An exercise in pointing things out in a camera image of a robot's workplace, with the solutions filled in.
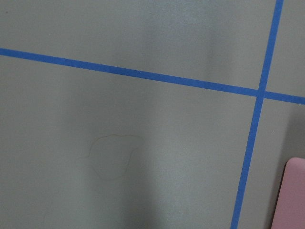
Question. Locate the pink trash bin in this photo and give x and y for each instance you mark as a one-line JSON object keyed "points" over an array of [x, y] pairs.
{"points": [[290, 208]]}

